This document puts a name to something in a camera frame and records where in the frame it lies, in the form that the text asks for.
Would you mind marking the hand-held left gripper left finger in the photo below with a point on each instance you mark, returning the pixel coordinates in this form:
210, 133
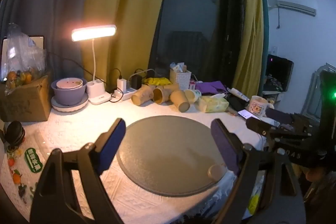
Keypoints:
113, 144

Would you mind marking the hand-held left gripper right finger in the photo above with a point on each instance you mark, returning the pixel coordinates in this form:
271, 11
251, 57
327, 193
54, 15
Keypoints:
223, 146

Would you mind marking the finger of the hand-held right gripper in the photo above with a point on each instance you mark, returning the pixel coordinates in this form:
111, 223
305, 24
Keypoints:
262, 128
282, 118

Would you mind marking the brown paper cup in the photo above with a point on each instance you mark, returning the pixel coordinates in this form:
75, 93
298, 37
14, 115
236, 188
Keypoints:
179, 101
162, 94
141, 96

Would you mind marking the white printed paper cup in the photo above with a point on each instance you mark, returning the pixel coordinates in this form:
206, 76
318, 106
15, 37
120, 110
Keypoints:
193, 96

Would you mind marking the white cartoon mug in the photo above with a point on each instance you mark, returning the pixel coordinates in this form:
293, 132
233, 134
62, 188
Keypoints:
258, 107

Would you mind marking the black pouch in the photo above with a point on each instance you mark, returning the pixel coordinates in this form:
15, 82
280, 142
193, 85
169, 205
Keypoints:
236, 103

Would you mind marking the silver metal frames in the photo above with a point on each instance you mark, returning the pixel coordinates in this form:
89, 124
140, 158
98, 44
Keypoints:
313, 92

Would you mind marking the white tube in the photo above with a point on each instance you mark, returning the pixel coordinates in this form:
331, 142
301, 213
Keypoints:
240, 94

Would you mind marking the yellow tissue packet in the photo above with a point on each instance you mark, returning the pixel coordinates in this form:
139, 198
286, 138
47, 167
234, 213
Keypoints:
213, 103

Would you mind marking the black monitor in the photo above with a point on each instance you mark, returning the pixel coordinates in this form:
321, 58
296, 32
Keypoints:
279, 71

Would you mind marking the white power strip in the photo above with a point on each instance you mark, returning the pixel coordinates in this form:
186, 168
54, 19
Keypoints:
126, 95

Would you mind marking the round grey mat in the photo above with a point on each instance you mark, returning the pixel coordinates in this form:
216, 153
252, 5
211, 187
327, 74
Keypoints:
168, 150

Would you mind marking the white plate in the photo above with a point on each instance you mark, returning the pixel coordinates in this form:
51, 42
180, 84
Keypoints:
69, 106

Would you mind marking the white charger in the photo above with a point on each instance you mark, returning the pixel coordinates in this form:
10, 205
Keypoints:
121, 84

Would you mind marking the purple cloth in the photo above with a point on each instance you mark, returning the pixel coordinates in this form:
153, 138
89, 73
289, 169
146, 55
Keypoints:
211, 87

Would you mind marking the purple bowl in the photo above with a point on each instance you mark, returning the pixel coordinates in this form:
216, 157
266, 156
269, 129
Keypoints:
68, 95

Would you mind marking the black charger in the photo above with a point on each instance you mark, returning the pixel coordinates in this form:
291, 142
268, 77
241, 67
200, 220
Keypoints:
136, 81

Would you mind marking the pink bowl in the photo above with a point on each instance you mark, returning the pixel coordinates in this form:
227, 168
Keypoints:
69, 83

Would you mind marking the yellow cloth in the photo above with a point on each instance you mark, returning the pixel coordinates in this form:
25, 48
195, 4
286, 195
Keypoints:
157, 81

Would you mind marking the white woven basket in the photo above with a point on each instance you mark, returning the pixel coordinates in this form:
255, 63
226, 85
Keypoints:
180, 79

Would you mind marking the fruit print plastic bag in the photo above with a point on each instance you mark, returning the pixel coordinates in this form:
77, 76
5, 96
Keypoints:
31, 161

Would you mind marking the yellow curtain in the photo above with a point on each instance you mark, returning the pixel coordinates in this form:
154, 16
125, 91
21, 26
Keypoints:
126, 16
250, 29

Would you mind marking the cardboard box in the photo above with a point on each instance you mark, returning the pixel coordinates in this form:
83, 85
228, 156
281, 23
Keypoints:
25, 102

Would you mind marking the black round case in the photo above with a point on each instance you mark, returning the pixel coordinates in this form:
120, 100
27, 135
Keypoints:
14, 132

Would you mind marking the white air conditioner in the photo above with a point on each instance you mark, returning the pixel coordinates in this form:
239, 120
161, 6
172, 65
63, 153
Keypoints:
294, 6

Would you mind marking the white desk lamp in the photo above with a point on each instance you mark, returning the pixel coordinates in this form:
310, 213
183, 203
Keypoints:
93, 32

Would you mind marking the teal curtain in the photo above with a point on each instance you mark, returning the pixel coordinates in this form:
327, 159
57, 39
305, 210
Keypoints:
263, 3

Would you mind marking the clear bag of fruit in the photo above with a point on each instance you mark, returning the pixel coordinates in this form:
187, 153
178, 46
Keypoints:
22, 61

